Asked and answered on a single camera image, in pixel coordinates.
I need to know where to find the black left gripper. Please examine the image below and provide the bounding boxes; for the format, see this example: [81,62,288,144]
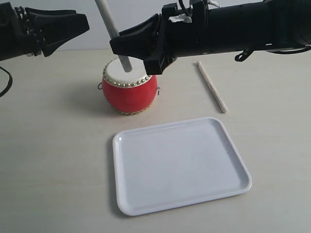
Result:
[12,6,89,57]

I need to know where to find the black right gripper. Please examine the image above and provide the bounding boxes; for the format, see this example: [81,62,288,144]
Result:
[110,1,209,75]

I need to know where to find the wooden drumstick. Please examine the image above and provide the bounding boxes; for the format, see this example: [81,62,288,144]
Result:
[196,61,228,114]
[95,0,133,73]

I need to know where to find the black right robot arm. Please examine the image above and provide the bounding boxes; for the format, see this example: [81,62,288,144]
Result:
[110,0,311,75]

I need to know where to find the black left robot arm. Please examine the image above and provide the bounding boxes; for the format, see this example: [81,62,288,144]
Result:
[0,2,89,61]

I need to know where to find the small red drum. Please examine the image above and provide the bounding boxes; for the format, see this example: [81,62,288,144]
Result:
[98,58,160,115]

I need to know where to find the white rectangular plastic tray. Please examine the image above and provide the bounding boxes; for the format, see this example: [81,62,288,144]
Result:
[112,117,252,216]

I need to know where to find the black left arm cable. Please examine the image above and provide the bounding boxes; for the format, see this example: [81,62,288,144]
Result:
[0,65,13,98]

